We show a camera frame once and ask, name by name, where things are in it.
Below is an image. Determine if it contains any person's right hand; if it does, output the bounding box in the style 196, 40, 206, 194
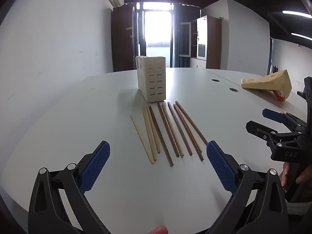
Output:
280, 162, 312, 191

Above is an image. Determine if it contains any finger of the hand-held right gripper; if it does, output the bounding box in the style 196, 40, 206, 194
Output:
245, 120, 294, 147
262, 108, 306, 132

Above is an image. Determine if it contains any person's left hand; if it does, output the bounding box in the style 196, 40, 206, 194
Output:
148, 226, 169, 234

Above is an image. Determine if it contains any brown glass-door cabinet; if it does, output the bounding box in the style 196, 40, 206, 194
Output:
179, 15, 222, 70

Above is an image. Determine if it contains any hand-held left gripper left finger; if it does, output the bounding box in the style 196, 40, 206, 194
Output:
28, 141, 111, 234

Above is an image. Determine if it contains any dark wooden chopstick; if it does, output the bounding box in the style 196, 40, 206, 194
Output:
173, 104, 204, 162
167, 102, 193, 156
157, 102, 179, 158
149, 105, 174, 167
175, 101, 209, 146

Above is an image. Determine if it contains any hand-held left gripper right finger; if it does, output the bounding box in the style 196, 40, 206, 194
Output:
206, 141, 289, 234

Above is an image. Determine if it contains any white low cabinet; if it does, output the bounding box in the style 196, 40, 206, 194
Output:
190, 58, 207, 69

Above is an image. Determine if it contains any glass balcony door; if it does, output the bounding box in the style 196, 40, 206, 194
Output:
136, 2, 175, 67

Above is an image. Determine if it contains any cream slotted utensil holder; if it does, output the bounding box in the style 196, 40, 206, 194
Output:
136, 56, 167, 102

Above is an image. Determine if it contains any dark blue curtain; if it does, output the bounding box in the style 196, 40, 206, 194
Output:
133, 3, 145, 70
174, 3, 201, 68

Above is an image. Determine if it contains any ceiling light tube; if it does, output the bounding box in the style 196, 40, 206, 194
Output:
291, 32, 312, 41
282, 10, 312, 18

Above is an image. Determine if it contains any dark wooden wardrobe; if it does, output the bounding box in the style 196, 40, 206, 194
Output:
111, 5, 136, 72

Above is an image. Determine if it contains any tan paper bag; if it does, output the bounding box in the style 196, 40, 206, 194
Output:
241, 69, 292, 102

